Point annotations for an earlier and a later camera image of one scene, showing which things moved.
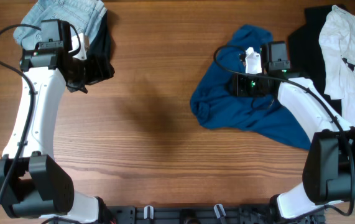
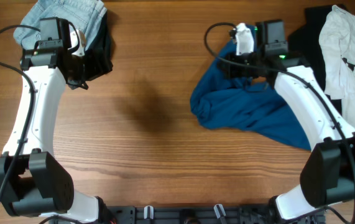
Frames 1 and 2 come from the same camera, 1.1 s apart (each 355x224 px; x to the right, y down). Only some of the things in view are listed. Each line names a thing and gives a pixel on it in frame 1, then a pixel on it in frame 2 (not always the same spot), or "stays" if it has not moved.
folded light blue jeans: [83, 16] stays
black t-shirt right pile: [307, 60] stays
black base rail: [201, 214] stays
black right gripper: [239, 86] to [230, 70]
